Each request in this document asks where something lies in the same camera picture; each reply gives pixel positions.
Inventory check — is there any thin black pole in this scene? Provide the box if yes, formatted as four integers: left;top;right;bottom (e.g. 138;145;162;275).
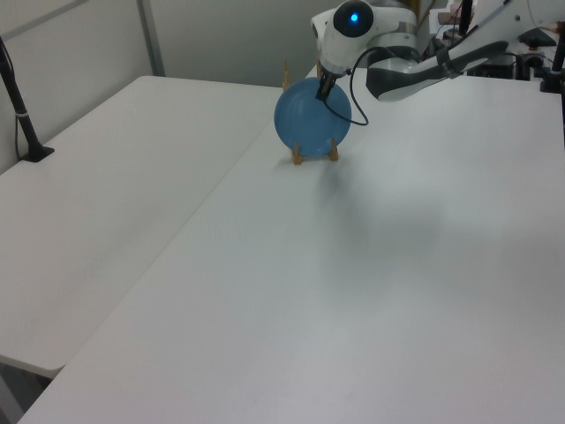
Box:
458;0;472;36

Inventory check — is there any blue round plate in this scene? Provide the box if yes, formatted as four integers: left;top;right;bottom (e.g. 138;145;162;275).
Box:
273;76;353;158

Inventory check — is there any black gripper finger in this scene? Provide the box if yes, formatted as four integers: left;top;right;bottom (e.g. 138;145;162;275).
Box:
314;74;339;102

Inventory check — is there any black camera pole with clamp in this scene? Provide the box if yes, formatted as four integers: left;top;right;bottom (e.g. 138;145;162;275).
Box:
0;34;57;165
539;29;565;94

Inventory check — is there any white lab equipment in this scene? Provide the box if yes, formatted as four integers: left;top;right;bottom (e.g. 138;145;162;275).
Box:
467;0;565;46

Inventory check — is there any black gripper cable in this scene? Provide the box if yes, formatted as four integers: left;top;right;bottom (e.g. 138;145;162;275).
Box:
320;45;399;128

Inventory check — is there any wooden peg plate rack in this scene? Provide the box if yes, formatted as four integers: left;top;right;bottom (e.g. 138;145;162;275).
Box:
281;58;342;167

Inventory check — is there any black electronics box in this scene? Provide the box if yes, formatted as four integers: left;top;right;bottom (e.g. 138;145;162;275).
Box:
466;52;545;81

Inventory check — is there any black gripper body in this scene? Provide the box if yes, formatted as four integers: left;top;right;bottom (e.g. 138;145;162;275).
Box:
318;61;350;84

